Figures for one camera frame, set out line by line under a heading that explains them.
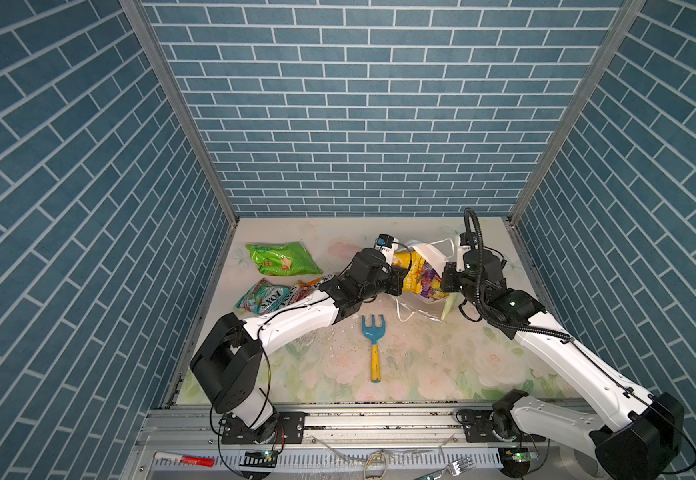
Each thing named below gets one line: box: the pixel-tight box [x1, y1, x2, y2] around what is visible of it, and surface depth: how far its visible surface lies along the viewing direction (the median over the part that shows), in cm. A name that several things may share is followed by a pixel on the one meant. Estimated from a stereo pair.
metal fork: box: [417, 457, 476, 480], surface depth 69 cm
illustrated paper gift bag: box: [392, 238, 459, 321], surface depth 80 cm
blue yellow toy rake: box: [362, 315, 386, 383], surface depth 88 cm
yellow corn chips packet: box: [392, 251, 426, 294], surface depth 82 cm
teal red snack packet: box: [235, 278, 299, 316], surface depth 95 cm
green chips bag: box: [245, 241, 323, 277], surface depth 101 cm
